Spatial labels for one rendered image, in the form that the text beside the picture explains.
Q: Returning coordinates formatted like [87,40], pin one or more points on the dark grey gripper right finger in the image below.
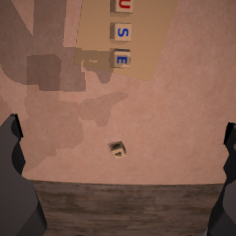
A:
[222,220]

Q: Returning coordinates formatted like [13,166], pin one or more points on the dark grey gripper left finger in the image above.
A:
[21,213]

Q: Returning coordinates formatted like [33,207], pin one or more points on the tan flat mat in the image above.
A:
[95,44]

